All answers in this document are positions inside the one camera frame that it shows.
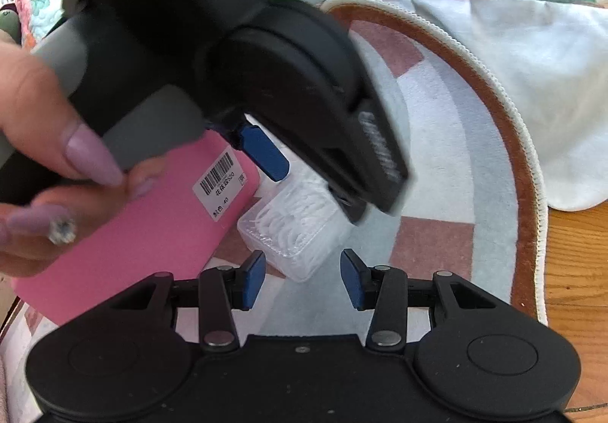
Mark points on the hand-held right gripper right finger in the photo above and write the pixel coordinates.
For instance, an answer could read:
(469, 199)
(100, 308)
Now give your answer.
(352, 280)

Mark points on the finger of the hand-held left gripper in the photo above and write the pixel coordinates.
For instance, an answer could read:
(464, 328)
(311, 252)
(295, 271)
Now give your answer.
(351, 209)
(266, 154)

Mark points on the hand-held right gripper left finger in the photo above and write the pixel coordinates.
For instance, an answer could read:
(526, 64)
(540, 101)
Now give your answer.
(254, 280)

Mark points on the clear floss pick box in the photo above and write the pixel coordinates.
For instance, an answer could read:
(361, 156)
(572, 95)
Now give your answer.
(294, 233)

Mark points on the pink cardboard box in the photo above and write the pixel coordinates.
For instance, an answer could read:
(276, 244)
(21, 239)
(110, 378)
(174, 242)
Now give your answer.
(142, 237)

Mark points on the person's left hand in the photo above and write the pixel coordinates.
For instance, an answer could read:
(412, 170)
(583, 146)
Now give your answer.
(33, 119)

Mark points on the round checkered rug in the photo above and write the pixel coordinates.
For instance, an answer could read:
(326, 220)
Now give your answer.
(451, 166)

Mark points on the beige fuzzy cloth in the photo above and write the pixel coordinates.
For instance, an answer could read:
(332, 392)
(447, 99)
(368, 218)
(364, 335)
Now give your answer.
(5, 385)

